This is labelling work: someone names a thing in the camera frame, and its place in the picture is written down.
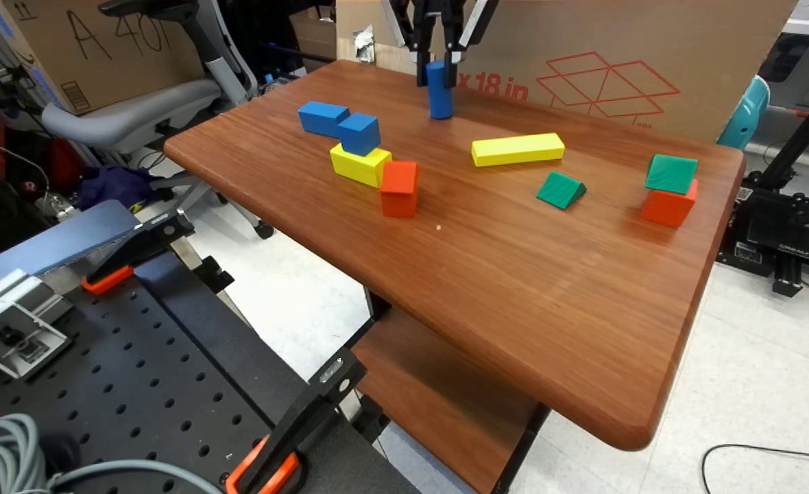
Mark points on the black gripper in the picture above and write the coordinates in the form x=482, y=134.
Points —
x=441, y=11

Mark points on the blue cylindrical block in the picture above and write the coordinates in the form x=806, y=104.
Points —
x=438, y=91

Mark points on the blue square block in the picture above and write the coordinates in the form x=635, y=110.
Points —
x=360, y=133

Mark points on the long yellow block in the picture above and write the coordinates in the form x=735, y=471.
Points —
x=517, y=150

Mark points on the blue rectangular block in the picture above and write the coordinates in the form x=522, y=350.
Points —
x=322, y=115

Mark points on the yellow arch block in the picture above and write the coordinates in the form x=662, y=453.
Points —
x=358, y=166

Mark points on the tall orange block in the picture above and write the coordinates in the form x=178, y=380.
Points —
x=401, y=191

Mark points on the green wedge block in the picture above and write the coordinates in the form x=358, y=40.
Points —
x=669, y=173
x=559, y=191

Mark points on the orange cube block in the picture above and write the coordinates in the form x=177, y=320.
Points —
x=667, y=210

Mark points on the large printed cardboard box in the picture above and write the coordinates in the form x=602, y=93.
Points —
x=624, y=63

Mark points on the teal chair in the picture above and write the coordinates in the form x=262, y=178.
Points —
x=747, y=110

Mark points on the gray office chair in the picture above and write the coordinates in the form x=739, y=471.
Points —
x=129, y=113

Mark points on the handwritten cardboard box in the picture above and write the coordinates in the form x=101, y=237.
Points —
x=101, y=45

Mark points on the blue cloth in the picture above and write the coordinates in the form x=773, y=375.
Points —
x=116, y=185

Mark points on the black equipment rack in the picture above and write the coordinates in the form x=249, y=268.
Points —
x=788, y=229

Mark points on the blue gray metal panel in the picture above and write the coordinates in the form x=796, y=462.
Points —
x=50, y=246

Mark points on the black perforated breadboard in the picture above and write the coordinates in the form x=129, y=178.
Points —
x=146, y=401

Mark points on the wooden table pedestal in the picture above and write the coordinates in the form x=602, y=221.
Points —
x=448, y=412

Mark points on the aluminium bracket plate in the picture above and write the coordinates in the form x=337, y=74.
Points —
x=9, y=331

